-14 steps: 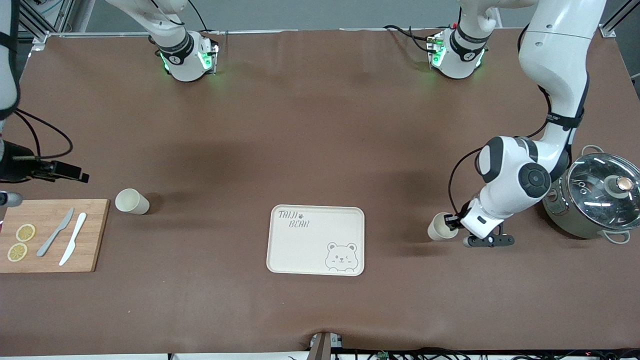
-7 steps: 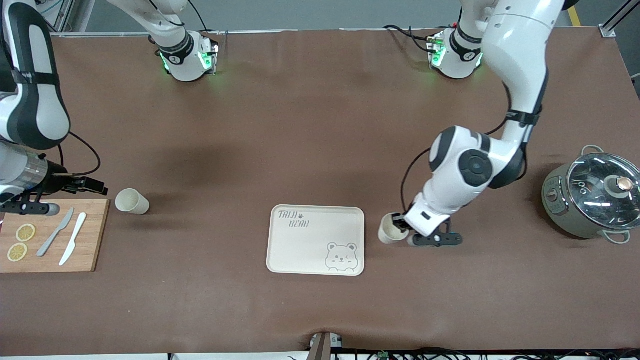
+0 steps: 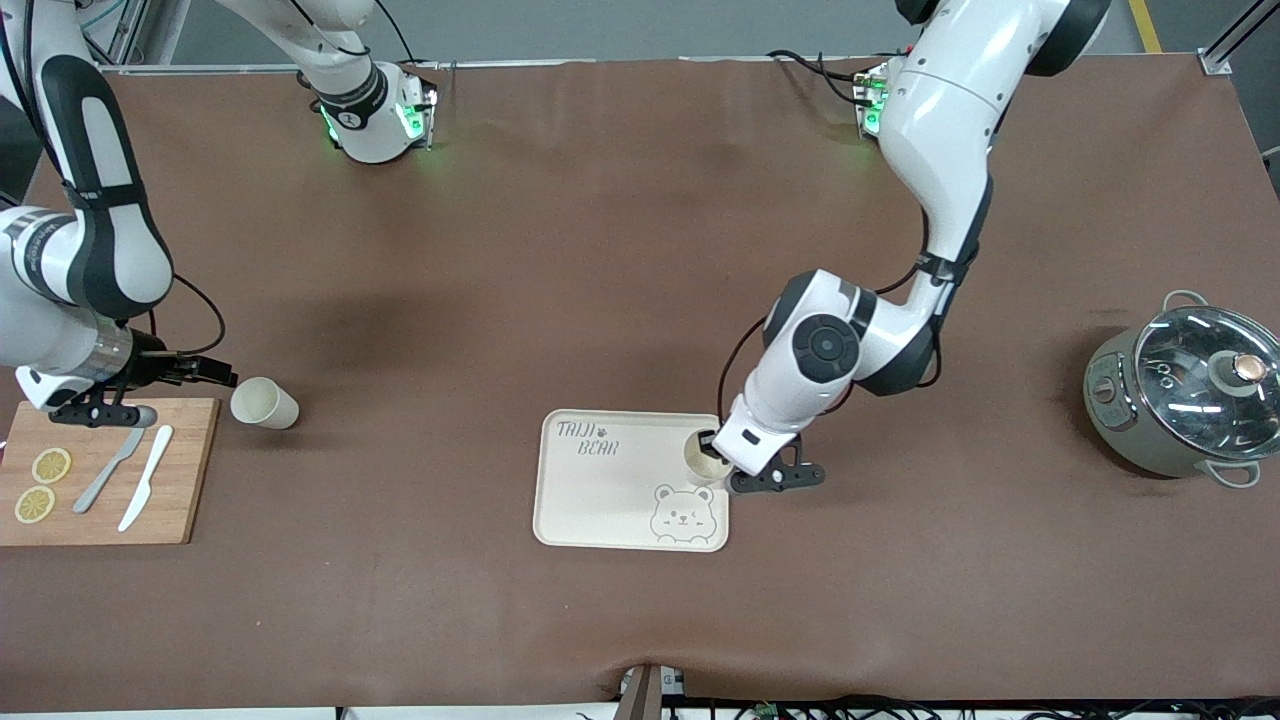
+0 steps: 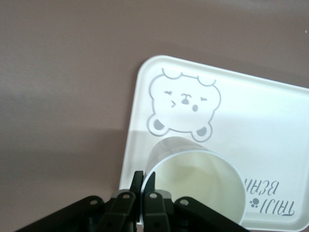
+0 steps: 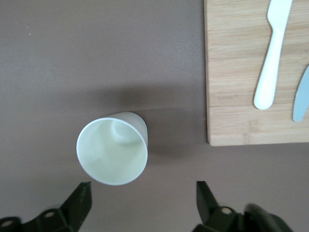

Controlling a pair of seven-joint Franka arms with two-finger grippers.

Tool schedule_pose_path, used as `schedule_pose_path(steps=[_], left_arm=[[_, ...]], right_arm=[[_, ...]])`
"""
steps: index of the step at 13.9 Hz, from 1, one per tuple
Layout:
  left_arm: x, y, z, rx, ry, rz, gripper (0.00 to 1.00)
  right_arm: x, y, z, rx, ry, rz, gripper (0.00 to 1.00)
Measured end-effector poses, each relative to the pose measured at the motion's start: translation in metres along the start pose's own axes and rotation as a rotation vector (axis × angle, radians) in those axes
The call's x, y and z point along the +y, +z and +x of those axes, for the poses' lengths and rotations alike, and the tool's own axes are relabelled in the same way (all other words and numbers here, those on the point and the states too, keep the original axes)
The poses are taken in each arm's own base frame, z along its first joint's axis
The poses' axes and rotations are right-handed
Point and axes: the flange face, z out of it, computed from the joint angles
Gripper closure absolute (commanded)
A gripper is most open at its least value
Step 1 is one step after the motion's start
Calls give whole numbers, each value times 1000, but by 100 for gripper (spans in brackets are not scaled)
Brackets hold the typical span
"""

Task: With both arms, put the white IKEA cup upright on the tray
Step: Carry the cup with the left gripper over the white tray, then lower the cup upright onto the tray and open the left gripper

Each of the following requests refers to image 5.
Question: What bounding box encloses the bamboo cutting board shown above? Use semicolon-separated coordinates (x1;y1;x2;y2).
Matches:
204;0;309;147

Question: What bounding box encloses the white plastic cup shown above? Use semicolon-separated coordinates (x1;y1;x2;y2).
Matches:
76;111;148;186

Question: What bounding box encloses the grey plastic knife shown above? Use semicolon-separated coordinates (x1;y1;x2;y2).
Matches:
292;64;309;123

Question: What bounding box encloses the white plastic knife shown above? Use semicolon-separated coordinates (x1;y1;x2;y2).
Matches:
253;0;293;111

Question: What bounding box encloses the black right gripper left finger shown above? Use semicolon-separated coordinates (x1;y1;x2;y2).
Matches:
23;182;92;232

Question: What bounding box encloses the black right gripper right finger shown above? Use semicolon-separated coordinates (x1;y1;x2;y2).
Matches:
193;181;246;232

